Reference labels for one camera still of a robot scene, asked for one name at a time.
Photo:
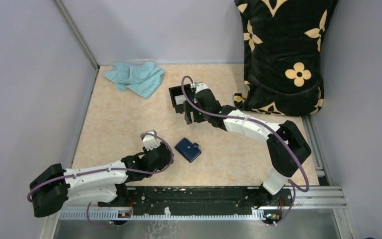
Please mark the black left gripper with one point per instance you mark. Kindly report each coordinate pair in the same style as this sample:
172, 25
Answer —
168, 161

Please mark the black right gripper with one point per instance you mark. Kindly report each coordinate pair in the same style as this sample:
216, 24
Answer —
188, 109

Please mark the grey credit card stack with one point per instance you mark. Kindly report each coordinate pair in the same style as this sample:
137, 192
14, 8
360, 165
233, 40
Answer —
179, 99

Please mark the blue leather card holder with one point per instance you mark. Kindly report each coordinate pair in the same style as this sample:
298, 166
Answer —
187, 149

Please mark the black plastic card box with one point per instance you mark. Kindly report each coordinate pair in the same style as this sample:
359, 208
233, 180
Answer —
177, 90

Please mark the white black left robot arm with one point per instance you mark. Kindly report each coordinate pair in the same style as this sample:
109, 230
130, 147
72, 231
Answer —
57, 187

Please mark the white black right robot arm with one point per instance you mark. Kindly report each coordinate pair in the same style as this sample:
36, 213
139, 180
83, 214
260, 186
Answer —
287, 147

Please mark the light blue cloth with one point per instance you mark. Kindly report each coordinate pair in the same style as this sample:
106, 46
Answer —
143, 79

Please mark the black floral cushion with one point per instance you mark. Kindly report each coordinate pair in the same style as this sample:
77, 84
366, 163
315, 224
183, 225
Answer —
282, 44

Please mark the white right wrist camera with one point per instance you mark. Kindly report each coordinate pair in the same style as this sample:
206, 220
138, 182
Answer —
198, 87

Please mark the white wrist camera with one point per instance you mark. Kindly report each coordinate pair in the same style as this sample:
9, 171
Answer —
150, 140
198, 87

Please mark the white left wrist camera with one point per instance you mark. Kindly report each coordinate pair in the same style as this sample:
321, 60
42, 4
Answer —
150, 140

